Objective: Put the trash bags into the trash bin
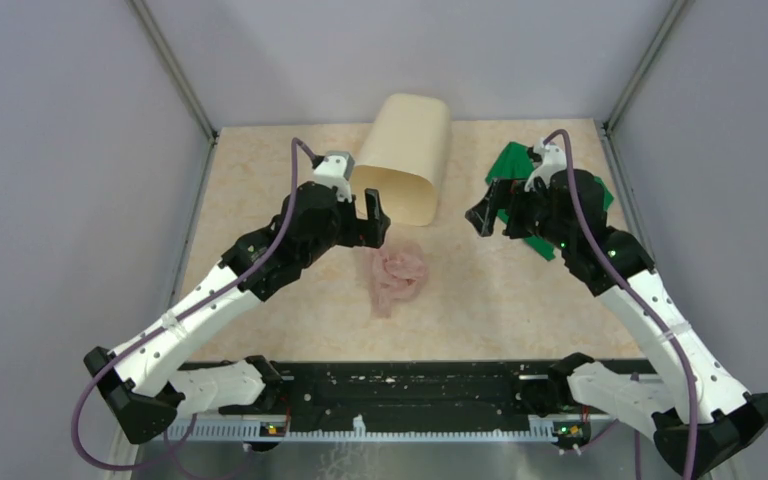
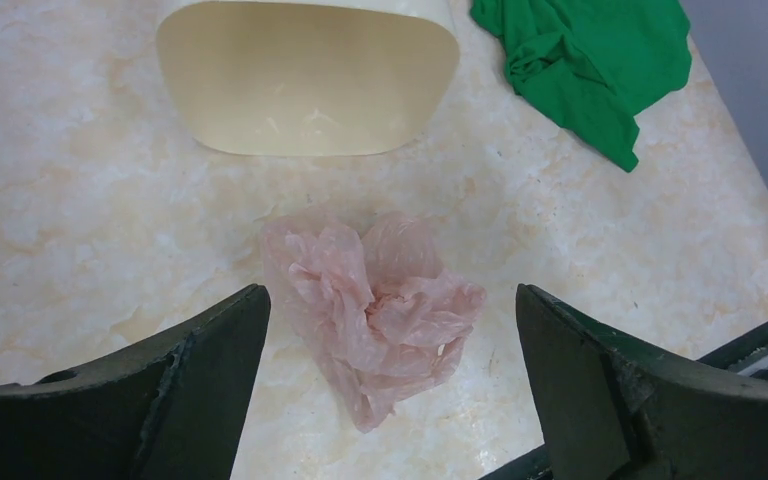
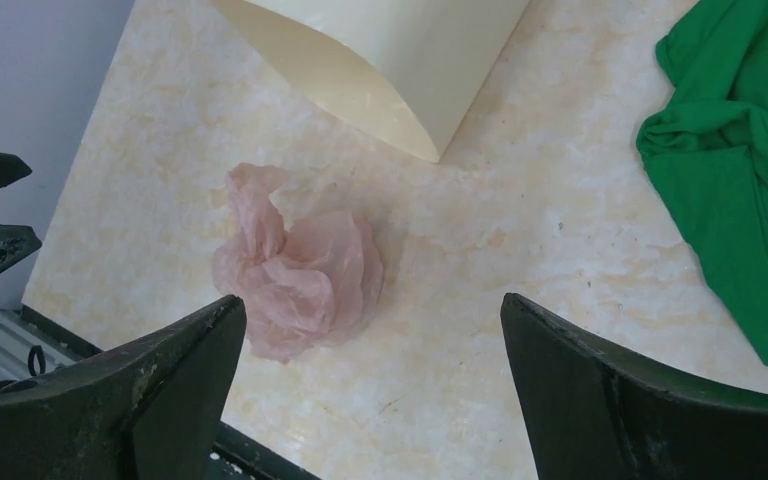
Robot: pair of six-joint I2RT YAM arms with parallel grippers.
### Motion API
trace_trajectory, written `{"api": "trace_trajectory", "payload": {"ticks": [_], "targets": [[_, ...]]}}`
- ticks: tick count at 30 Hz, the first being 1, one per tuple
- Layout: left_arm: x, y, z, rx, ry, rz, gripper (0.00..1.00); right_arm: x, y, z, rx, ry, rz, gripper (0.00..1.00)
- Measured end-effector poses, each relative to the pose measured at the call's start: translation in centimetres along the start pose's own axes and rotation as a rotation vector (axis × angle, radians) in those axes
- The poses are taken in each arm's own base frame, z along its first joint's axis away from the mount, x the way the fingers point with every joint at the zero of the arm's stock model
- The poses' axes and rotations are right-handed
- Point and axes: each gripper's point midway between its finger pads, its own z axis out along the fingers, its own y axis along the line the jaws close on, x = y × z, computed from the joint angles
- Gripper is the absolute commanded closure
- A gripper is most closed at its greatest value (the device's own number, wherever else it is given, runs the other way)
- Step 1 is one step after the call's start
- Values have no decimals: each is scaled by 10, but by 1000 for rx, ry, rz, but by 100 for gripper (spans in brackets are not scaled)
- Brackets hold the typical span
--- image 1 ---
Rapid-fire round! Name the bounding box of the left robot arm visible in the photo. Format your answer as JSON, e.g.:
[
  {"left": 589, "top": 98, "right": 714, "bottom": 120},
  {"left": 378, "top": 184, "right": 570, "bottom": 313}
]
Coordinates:
[{"left": 84, "top": 181, "right": 391, "bottom": 444}]

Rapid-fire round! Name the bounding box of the pink plastic trash bag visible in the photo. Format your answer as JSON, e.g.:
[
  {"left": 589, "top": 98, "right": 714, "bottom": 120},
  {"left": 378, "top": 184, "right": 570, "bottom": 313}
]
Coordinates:
[{"left": 364, "top": 241, "right": 430, "bottom": 318}]

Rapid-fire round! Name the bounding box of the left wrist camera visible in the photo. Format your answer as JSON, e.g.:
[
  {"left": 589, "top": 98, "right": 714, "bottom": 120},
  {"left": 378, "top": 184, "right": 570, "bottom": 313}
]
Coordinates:
[{"left": 312, "top": 151, "right": 355, "bottom": 202}]

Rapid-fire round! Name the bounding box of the left aluminium frame post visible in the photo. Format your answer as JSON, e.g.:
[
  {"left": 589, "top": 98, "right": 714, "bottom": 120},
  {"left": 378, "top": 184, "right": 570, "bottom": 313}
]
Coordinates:
[{"left": 125, "top": 0, "right": 218, "bottom": 145}]

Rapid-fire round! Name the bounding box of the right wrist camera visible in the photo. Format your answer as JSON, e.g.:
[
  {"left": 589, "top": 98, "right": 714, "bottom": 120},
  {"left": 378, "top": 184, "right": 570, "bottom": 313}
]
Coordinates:
[{"left": 525, "top": 137, "right": 567, "bottom": 191}]

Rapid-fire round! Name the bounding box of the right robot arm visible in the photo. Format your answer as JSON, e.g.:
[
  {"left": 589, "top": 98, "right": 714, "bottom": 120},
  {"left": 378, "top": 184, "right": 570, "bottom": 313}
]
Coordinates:
[{"left": 465, "top": 169, "right": 768, "bottom": 479}]

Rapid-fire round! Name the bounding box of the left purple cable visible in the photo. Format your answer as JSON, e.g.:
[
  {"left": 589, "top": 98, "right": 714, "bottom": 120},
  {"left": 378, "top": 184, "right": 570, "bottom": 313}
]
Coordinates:
[{"left": 70, "top": 137, "right": 320, "bottom": 473}]

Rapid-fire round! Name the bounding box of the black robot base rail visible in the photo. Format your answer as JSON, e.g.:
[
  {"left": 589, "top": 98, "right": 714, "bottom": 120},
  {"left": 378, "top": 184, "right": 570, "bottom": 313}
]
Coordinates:
[{"left": 178, "top": 359, "right": 657, "bottom": 435}]

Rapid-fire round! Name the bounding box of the aluminium frame post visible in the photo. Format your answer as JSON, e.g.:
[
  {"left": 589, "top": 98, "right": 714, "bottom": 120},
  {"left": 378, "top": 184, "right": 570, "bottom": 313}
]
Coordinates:
[
  {"left": 125, "top": 0, "right": 218, "bottom": 145},
  {"left": 603, "top": 0, "right": 694, "bottom": 137}
]

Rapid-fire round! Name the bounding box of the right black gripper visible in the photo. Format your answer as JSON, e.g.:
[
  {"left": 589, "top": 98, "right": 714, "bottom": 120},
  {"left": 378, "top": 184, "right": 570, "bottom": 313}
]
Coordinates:
[{"left": 466, "top": 176, "right": 573, "bottom": 251}]

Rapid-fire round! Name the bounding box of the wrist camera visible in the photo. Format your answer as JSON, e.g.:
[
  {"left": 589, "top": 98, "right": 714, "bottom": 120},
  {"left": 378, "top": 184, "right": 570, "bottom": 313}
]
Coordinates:
[
  {"left": 525, "top": 137, "right": 567, "bottom": 191},
  {"left": 312, "top": 151, "right": 355, "bottom": 202}
]

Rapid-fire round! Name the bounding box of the beige plastic trash bin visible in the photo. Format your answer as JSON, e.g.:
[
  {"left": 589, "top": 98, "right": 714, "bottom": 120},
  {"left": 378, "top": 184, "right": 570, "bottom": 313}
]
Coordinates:
[{"left": 350, "top": 93, "right": 452, "bottom": 227}]

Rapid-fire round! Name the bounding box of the green cloth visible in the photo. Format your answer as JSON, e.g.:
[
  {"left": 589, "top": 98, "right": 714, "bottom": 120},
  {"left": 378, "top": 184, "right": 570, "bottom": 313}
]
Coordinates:
[{"left": 485, "top": 141, "right": 616, "bottom": 262}]

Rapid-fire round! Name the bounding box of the right aluminium frame post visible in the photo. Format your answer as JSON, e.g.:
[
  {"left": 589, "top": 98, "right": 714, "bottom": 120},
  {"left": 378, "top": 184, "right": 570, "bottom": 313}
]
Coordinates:
[{"left": 603, "top": 0, "right": 694, "bottom": 137}]

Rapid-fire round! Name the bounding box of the white cable duct strip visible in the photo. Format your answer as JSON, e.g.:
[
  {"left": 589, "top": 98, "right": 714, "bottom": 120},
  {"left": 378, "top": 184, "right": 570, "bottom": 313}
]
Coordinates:
[{"left": 164, "top": 415, "right": 589, "bottom": 444}]

